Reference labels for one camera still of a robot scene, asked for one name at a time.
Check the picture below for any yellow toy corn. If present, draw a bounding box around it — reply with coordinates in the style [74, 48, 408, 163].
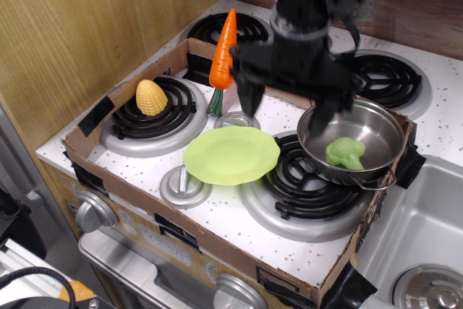
[135, 80, 168, 117]

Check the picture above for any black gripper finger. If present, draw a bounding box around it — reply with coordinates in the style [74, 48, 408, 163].
[235, 76, 265, 116]
[309, 96, 353, 137]

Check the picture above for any silver right oven knob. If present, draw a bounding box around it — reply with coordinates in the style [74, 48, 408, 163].
[213, 273, 268, 309]

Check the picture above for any orange toy carrot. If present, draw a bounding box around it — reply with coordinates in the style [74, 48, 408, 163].
[207, 8, 237, 117]

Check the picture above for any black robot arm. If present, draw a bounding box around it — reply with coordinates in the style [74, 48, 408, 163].
[230, 0, 362, 137]

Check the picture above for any light green plastic plate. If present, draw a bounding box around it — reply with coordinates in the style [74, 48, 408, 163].
[183, 126, 281, 186]

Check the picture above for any back right stove burner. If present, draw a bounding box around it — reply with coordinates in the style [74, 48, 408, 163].
[339, 49, 433, 119]

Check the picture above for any silver oven door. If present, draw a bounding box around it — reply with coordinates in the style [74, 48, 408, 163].
[79, 230, 214, 308]

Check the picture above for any silver sink drain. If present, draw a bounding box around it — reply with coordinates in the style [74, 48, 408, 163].
[391, 264, 462, 308]

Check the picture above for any silver oven knob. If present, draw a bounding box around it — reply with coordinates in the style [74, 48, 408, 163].
[213, 273, 268, 309]
[75, 190, 119, 233]

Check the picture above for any hanging metal spatula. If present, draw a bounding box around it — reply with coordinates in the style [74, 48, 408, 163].
[352, 0, 377, 22]

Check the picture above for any silver stovetop knob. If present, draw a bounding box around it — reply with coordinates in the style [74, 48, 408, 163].
[213, 111, 260, 129]
[159, 165, 211, 209]

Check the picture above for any front right stove burner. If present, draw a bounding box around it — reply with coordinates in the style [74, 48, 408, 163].
[239, 132, 373, 242]

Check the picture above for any silver sink basin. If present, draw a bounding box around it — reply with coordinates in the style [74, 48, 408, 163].
[356, 156, 462, 308]

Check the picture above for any stainless steel pot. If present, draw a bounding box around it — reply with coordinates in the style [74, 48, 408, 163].
[297, 99, 407, 191]

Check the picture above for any orange object bottom left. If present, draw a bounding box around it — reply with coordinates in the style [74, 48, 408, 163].
[58, 280, 95, 302]

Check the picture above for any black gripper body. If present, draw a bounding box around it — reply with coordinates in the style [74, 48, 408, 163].
[230, 34, 358, 103]

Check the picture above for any silver front stovetop knob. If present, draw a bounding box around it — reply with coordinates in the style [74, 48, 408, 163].
[159, 165, 211, 209]

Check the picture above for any black cable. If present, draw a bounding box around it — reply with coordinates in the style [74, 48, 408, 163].
[0, 266, 77, 309]

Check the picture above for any stove burner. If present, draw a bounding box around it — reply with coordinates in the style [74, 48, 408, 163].
[182, 12, 271, 45]
[239, 132, 373, 242]
[339, 49, 433, 119]
[101, 75, 207, 158]

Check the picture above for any silver left oven knob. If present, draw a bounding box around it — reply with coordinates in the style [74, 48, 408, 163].
[75, 190, 119, 233]

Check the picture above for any front left stove burner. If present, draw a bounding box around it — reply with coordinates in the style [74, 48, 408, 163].
[101, 75, 207, 158]

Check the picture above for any silver middle stovetop knob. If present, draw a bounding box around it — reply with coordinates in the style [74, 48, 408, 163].
[213, 111, 260, 129]

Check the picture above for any back left stove burner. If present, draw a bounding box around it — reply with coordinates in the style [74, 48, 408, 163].
[182, 12, 271, 45]

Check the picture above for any green toy broccoli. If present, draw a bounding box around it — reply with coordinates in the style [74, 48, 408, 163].
[325, 137, 365, 170]

